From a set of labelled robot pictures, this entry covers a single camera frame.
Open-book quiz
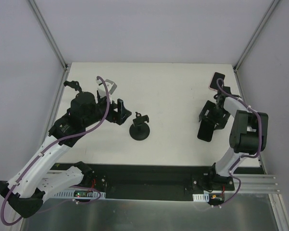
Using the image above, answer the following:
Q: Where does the right white cable duct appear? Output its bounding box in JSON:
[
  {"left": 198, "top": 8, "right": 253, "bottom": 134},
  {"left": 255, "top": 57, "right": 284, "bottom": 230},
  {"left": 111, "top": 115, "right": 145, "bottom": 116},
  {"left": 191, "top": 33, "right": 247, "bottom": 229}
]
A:
[{"left": 192, "top": 192, "right": 209, "bottom": 203}]

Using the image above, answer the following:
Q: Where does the black round-base phone stand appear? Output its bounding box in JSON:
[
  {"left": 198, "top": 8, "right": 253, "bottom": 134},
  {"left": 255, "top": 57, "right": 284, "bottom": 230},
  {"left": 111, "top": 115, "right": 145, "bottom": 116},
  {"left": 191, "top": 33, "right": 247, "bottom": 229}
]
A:
[{"left": 129, "top": 112, "right": 150, "bottom": 141}]

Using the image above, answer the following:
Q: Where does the right aluminium frame post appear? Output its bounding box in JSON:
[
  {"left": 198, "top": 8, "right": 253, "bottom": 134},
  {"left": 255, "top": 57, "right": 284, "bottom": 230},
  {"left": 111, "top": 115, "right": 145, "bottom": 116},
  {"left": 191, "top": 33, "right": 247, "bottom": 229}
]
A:
[{"left": 233, "top": 0, "right": 282, "bottom": 73}]

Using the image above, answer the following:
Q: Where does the left white cable duct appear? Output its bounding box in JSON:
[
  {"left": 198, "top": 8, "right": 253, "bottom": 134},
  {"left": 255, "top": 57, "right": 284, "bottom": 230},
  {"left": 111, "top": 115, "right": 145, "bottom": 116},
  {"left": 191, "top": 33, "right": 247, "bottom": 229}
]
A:
[{"left": 51, "top": 189, "right": 106, "bottom": 200}]

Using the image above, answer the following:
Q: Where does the aluminium rail bar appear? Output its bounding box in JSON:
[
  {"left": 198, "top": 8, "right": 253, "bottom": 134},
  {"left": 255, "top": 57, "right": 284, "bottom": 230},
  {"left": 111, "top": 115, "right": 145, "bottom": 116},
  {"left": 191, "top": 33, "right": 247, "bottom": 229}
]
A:
[{"left": 234, "top": 174, "right": 281, "bottom": 194}]

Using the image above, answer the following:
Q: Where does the pink case smartphone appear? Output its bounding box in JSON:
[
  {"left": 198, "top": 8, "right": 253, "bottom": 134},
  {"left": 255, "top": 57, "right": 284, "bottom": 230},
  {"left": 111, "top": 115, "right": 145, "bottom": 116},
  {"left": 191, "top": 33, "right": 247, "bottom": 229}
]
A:
[{"left": 209, "top": 72, "right": 225, "bottom": 91}]

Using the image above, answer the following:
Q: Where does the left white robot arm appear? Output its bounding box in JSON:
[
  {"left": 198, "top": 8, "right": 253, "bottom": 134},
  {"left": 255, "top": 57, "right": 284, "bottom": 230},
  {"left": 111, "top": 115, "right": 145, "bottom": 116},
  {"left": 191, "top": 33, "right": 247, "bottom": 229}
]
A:
[{"left": 0, "top": 91, "right": 132, "bottom": 226}]

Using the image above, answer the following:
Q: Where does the aluminium frame post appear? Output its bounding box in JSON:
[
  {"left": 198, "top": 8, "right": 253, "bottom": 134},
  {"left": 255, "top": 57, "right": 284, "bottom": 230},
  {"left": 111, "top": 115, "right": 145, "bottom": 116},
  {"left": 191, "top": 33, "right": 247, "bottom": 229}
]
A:
[
  {"left": 27, "top": 0, "right": 71, "bottom": 71},
  {"left": 233, "top": 0, "right": 282, "bottom": 73}
]

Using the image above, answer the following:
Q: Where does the black gooseneck phone stand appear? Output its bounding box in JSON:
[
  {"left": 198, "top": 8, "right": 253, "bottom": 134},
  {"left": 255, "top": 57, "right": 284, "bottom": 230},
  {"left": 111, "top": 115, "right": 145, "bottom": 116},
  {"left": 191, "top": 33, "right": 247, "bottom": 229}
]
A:
[{"left": 63, "top": 80, "right": 84, "bottom": 97}]

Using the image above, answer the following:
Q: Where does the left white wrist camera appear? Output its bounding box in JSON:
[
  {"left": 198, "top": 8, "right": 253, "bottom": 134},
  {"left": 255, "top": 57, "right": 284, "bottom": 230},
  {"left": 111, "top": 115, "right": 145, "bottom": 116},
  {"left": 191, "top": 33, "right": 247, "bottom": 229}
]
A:
[{"left": 96, "top": 76, "right": 117, "bottom": 98}]

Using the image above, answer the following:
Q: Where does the left aluminium frame post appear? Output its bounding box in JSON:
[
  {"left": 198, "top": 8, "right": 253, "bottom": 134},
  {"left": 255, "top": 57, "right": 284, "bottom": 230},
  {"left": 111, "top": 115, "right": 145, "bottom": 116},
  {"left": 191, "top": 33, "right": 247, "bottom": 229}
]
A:
[{"left": 27, "top": 0, "right": 71, "bottom": 71}]

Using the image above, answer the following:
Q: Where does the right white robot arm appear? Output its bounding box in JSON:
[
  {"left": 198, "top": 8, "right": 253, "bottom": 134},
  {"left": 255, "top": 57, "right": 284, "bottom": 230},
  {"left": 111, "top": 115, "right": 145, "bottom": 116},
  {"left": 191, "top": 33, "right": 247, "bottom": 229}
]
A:
[{"left": 197, "top": 97, "right": 268, "bottom": 190}]

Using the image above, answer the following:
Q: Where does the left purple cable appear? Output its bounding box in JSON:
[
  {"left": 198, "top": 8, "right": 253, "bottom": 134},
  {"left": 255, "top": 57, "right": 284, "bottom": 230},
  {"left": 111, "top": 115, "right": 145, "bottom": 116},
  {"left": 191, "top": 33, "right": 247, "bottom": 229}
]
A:
[{"left": 1, "top": 76, "right": 111, "bottom": 226}]

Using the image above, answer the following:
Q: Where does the white cable duct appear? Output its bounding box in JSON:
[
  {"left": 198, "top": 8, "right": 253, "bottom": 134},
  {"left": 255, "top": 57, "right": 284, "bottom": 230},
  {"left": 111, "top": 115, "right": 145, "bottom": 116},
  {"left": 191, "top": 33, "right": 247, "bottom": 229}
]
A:
[
  {"left": 192, "top": 192, "right": 209, "bottom": 203},
  {"left": 51, "top": 189, "right": 106, "bottom": 200}
]

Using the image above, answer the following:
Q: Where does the black case smartphone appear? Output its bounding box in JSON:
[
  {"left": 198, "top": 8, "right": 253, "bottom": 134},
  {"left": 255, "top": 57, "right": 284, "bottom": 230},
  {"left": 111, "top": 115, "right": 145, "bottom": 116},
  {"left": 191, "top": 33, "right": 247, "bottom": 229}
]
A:
[{"left": 197, "top": 120, "right": 215, "bottom": 142}]

